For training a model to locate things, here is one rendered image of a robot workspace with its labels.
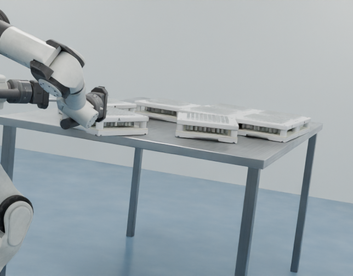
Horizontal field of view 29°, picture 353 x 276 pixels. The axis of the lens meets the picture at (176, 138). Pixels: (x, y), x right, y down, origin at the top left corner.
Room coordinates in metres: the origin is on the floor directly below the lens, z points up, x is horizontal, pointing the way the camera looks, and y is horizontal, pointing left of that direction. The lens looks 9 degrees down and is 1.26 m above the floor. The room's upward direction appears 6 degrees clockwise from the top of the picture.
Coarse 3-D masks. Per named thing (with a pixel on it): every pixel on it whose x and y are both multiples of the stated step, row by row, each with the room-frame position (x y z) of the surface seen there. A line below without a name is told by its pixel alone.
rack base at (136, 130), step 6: (60, 120) 2.65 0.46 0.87; (78, 126) 2.56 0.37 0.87; (90, 126) 2.53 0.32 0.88; (138, 126) 2.67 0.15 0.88; (90, 132) 2.51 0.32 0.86; (96, 132) 2.48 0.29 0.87; (102, 132) 2.49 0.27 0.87; (108, 132) 2.51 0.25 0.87; (114, 132) 2.53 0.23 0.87; (120, 132) 2.55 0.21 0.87; (126, 132) 2.57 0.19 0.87; (132, 132) 2.59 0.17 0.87; (138, 132) 2.62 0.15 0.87; (144, 132) 2.64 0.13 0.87
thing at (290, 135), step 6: (240, 126) 3.02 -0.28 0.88; (240, 132) 2.92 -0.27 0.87; (246, 132) 2.91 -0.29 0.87; (252, 132) 2.90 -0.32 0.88; (258, 132) 2.90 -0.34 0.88; (264, 132) 2.92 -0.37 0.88; (288, 132) 3.02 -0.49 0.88; (294, 132) 3.04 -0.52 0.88; (264, 138) 2.90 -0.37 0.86; (270, 138) 2.87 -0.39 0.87; (276, 138) 2.86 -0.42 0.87; (282, 138) 2.85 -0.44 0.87; (288, 138) 2.90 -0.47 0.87; (294, 138) 3.01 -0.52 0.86
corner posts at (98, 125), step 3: (63, 114) 2.64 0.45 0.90; (63, 117) 2.64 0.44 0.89; (66, 117) 2.64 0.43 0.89; (69, 117) 2.65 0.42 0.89; (96, 123) 2.49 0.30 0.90; (99, 123) 2.49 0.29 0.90; (102, 123) 2.49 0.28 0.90; (141, 123) 2.64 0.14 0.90; (144, 123) 2.64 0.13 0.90; (96, 126) 2.49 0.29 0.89; (99, 126) 2.49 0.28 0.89; (102, 126) 2.49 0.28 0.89; (141, 126) 2.64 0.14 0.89; (144, 126) 2.64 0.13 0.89
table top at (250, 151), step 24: (0, 120) 2.72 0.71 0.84; (24, 120) 2.68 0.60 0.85; (48, 120) 2.74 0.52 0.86; (120, 144) 2.55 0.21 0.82; (144, 144) 2.52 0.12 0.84; (168, 144) 2.49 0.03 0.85; (192, 144) 2.54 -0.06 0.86; (216, 144) 2.61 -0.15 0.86; (240, 144) 2.68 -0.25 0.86; (264, 144) 2.75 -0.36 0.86; (288, 144) 2.82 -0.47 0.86; (264, 168) 2.39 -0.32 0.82
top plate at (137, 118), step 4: (108, 116) 2.53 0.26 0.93; (112, 116) 2.54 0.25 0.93; (116, 116) 2.55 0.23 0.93; (120, 116) 2.57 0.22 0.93; (124, 116) 2.58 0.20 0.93; (128, 116) 2.59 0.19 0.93; (132, 116) 2.61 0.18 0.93; (136, 116) 2.62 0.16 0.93; (140, 116) 2.63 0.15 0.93; (144, 116) 2.65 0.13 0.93; (104, 120) 2.49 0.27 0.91; (108, 120) 2.51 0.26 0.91; (112, 120) 2.52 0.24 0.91; (116, 120) 2.53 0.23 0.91; (120, 120) 2.55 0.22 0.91; (124, 120) 2.56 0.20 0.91; (128, 120) 2.58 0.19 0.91; (132, 120) 2.59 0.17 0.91; (136, 120) 2.61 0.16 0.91; (140, 120) 2.62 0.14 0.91; (144, 120) 2.63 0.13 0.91; (148, 120) 2.65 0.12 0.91
